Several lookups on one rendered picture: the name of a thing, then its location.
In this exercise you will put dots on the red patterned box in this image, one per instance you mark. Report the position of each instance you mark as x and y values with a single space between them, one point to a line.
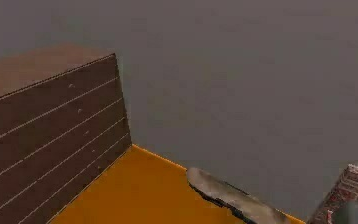
347 193

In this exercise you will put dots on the brown chest of drawers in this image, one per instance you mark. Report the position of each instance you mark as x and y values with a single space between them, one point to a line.
50 133

